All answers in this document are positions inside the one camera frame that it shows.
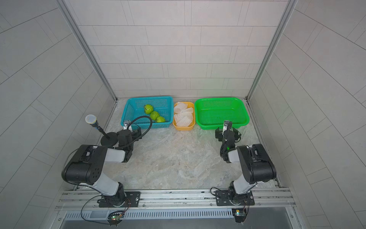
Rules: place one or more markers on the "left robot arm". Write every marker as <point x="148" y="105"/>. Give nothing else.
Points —
<point x="85" y="168"/>

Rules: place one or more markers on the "teal plastic basket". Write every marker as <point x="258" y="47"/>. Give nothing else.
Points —
<point x="134" y="112"/>

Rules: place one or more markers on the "green custard apple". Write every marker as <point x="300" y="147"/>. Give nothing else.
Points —
<point x="148" y="109"/>
<point x="154" y="115"/>

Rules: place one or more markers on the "green plastic basket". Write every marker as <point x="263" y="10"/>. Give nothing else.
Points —
<point x="210" y="113"/>

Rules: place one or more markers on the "white foam nets pile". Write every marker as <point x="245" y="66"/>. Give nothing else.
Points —
<point x="183" y="114"/>

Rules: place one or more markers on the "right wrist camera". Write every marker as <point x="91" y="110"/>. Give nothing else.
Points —
<point x="226" y="123"/>

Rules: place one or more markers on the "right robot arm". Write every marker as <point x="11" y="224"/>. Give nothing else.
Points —
<point x="256" y="167"/>

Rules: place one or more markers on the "circuit board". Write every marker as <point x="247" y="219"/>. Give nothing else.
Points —
<point x="239" y="215"/>
<point x="115" y="218"/>

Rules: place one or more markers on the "green custard apple in basket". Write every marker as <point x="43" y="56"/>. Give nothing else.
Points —
<point x="148" y="109"/>

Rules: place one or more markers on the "right circuit board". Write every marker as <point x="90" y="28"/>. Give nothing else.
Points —
<point x="239" y="215"/>

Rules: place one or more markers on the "left circuit board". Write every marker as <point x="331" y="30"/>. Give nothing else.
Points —
<point x="115" y="218"/>

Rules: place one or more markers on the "microphone on black stand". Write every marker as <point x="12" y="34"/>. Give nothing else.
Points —
<point x="97" y="126"/>

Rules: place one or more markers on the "yellow plastic tub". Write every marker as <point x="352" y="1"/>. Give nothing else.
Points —
<point x="184" y="126"/>

